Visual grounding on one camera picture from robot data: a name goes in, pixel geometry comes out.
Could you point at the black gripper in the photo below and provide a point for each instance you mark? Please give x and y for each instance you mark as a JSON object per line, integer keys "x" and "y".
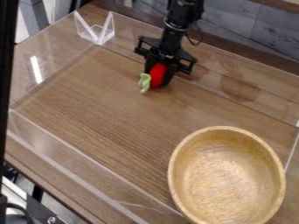
{"x": 164, "y": 50}

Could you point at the red plush strawberry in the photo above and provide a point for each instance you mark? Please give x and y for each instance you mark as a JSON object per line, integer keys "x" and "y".
{"x": 152, "y": 79}

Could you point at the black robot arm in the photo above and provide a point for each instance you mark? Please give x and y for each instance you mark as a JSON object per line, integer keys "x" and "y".
{"x": 183, "y": 13}

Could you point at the clear acrylic tray walls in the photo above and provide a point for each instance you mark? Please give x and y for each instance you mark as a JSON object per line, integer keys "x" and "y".
{"x": 92, "y": 139}

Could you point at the wooden bowl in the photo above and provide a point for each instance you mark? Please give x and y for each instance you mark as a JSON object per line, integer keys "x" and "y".
{"x": 225, "y": 177}

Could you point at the black foreground pole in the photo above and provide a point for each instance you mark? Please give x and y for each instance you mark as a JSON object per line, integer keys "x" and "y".
{"x": 8, "y": 17}

